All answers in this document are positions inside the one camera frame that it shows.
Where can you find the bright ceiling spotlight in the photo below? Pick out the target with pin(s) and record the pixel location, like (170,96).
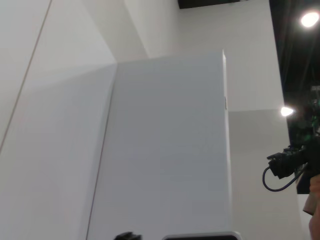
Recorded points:
(285,111)
(310,18)

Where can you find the silver head camera box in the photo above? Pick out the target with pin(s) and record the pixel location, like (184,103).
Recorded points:
(200,237)

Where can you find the black ceiling fixture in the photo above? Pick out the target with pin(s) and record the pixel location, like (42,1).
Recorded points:
(210,3)

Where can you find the black machine part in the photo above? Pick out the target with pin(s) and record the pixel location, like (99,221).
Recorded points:
(127,236)

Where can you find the black video camera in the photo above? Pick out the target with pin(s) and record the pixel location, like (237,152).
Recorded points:
(285,165)

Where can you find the dark green background equipment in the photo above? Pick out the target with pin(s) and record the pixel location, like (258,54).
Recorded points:
(310,120)

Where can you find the bystander person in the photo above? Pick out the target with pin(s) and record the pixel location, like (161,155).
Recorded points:
(313,197)

